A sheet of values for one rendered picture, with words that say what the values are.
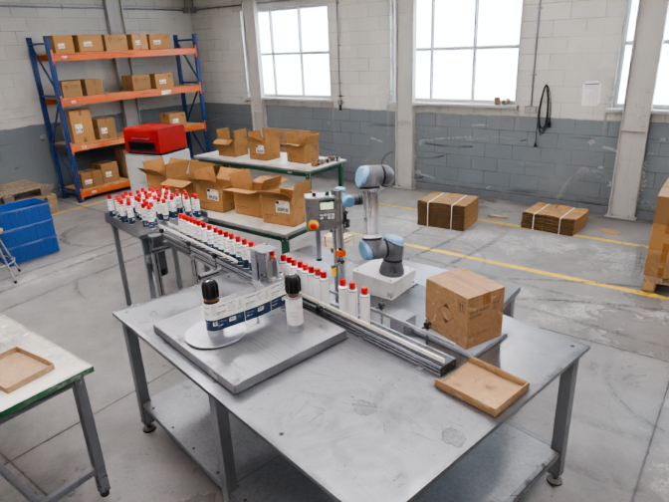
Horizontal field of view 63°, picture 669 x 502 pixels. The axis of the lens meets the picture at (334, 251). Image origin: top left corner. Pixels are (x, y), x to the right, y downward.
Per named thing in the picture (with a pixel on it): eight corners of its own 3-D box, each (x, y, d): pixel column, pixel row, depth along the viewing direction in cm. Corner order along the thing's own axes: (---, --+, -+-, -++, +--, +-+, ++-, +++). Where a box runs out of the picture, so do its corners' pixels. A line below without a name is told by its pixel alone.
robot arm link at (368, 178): (389, 259, 312) (385, 163, 305) (365, 262, 307) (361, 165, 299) (380, 257, 323) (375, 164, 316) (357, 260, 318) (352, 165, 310)
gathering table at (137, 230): (121, 307, 510) (103, 212, 477) (182, 286, 548) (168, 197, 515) (156, 334, 459) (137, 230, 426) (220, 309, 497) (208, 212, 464)
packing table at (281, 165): (200, 207, 821) (193, 155, 793) (239, 194, 880) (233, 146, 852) (312, 231, 694) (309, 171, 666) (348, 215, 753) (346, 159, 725)
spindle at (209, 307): (203, 332, 276) (196, 280, 265) (218, 326, 281) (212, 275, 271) (212, 338, 269) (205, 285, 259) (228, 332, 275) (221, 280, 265)
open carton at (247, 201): (221, 216, 503) (217, 176, 490) (261, 202, 543) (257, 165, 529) (257, 223, 478) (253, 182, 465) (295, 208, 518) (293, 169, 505)
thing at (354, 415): (112, 315, 315) (111, 312, 315) (310, 247, 408) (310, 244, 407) (374, 533, 168) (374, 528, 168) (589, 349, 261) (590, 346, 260)
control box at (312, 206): (306, 226, 303) (304, 193, 296) (335, 224, 305) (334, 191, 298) (307, 232, 293) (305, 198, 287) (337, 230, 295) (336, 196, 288)
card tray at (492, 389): (434, 385, 235) (434, 377, 234) (469, 362, 251) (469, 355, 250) (495, 417, 214) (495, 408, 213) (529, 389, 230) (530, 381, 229)
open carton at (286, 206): (253, 225, 474) (249, 183, 460) (288, 209, 514) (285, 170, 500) (289, 231, 454) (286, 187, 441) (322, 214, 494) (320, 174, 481)
